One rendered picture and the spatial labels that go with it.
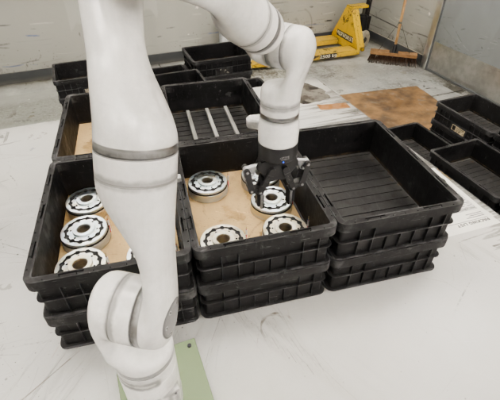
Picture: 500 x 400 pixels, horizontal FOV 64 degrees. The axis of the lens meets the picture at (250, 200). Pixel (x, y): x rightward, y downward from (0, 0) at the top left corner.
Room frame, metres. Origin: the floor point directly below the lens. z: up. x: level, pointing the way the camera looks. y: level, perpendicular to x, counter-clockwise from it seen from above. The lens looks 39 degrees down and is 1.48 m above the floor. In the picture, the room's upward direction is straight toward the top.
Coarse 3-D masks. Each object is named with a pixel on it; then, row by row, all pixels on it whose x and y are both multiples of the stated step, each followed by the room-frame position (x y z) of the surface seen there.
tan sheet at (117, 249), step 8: (64, 224) 0.70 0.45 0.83; (112, 224) 0.70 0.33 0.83; (112, 232) 0.68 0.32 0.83; (176, 232) 0.68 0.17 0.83; (112, 240) 0.65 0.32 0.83; (120, 240) 0.65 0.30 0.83; (176, 240) 0.65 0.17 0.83; (104, 248) 0.62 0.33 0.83; (112, 248) 0.62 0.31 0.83; (120, 248) 0.62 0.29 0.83; (128, 248) 0.62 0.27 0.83; (112, 256) 0.60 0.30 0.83; (120, 256) 0.60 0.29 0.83
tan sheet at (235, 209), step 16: (240, 176) 0.90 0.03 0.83; (240, 192) 0.83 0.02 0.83; (192, 208) 0.76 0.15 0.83; (208, 208) 0.76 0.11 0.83; (224, 208) 0.76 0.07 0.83; (240, 208) 0.76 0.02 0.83; (208, 224) 0.70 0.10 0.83; (224, 224) 0.70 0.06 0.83; (240, 224) 0.70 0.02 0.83; (256, 224) 0.70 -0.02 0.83
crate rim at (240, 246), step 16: (192, 144) 0.90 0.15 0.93; (208, 144) 0.91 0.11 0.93; (192, 224) 0.61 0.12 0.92; (336, 224) 0.59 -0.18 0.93; (192, 240) 0.55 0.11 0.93; (240, 240) 0.55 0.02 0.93; (256, 240) 0.55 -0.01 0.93; (272, 240) 0.55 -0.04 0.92; (288, 240) 0.56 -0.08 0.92; (304, 240) 0.57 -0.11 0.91; (208, 256) 0.52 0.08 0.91
